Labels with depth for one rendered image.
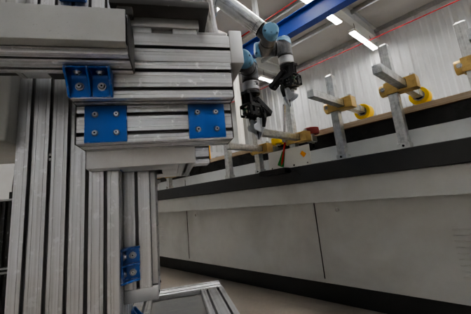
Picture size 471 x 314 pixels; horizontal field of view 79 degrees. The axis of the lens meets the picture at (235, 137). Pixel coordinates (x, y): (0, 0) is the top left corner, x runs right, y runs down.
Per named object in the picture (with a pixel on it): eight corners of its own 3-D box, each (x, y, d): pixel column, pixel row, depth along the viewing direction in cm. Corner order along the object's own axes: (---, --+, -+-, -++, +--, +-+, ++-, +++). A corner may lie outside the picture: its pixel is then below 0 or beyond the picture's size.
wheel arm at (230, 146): (230, 150, 141) (229, 141, 142) (226, 151, 143) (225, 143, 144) (283, 153, 171) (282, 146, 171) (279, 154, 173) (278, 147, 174)
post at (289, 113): (298, 167, 141) (285, 78, 151) (292, 169, 143) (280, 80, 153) (302, 167, 143) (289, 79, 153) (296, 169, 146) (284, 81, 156)
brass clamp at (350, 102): (351, 105, 122) (349, 94, 123) (323, 113, 132) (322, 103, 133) (357, 107, 126) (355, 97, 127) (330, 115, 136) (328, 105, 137)
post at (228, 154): (230, 178, 176) (223, 109, 186) (224, 179, 180) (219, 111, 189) (235, 178, 179) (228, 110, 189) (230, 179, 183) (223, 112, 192)
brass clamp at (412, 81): (417, 85, 105) (413, 72, 106) (379, 97, 114) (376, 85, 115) (421, 88, 109) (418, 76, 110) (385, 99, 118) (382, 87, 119)
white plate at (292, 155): (311, 164, 135) (308, 144, 137) (269, 171, 153) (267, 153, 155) (312, 164, 135) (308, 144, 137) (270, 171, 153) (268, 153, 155)
